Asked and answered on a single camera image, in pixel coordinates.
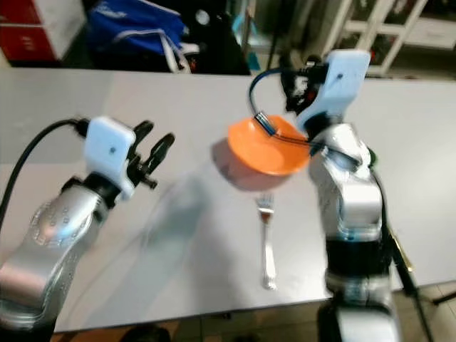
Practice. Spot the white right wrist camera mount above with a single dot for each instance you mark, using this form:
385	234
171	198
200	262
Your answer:
340	82

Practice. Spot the red and white box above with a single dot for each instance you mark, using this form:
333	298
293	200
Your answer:
35	28

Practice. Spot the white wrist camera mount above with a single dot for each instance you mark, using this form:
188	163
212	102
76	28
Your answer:
340	82
110	149

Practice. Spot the orange plastic bowl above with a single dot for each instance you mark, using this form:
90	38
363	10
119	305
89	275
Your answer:
263	146

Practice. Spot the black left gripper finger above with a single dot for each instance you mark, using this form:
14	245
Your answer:
164	148
144	131

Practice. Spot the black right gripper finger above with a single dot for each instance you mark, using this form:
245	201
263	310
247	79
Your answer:
289	75

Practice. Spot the silver metal fork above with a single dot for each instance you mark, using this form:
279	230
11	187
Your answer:
268	246

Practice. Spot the white glass-door cabinet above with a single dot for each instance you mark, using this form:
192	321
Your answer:
399	28

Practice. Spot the black chair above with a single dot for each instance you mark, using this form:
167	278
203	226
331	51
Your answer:
221	39

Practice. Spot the blue bag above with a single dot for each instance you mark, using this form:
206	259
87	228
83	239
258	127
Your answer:
135	32

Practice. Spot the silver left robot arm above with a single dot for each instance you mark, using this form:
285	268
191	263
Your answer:
53	235

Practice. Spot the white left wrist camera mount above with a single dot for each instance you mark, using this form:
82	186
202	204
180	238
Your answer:
110	149

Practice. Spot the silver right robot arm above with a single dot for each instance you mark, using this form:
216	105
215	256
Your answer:
349	192

